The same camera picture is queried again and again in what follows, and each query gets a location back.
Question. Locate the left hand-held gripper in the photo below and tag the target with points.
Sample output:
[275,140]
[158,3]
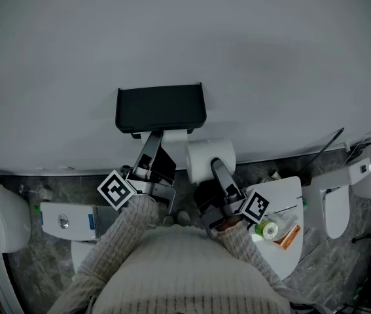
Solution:
[116,190]

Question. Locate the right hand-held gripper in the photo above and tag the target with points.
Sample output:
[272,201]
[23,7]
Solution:
[254,206]

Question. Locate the white toilet paper roll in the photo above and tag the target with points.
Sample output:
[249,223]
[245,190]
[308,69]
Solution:
[201,155]

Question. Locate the person's left forearm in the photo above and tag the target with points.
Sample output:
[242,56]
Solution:
[119,237]

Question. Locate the person's right forearm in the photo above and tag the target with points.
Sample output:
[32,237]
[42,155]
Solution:
[247,254]

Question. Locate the white smart toilet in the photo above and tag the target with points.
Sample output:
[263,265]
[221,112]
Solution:
[286,263]

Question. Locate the white toilet with flush tank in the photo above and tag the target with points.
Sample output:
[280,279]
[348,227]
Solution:
[70,221]

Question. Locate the white toilet with box tank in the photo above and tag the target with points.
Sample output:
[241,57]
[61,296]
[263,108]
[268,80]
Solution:
[335,211]

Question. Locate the black shelf paper holder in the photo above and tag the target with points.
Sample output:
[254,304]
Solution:
[159,110]

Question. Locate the small round container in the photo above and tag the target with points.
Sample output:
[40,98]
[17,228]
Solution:
[275,175]

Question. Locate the person's right shoe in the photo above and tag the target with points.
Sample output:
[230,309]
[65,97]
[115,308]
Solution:
[183,217]

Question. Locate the person's shoe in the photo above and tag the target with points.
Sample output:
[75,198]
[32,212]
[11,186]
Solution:
[169,220]
[183,217]

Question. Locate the green tape roll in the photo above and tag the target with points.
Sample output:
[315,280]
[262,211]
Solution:
[268,230]

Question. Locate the person's left shoe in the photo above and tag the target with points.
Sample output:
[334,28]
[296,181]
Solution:
[169,220]

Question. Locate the orange cardboard box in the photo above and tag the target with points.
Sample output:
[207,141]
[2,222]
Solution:
[290,239]

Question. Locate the clear glass panel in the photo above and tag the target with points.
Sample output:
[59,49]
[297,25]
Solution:
[322,150]

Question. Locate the person's torso in knit sweater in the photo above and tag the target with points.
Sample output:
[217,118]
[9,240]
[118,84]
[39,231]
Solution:
[185,273]

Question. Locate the green plastic object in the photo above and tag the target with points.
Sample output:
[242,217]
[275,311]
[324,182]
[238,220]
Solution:
[36,208]

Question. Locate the black floor stand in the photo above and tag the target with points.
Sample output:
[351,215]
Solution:
[365,239]

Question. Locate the white urinal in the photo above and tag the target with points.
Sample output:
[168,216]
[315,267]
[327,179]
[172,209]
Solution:
[5,221]

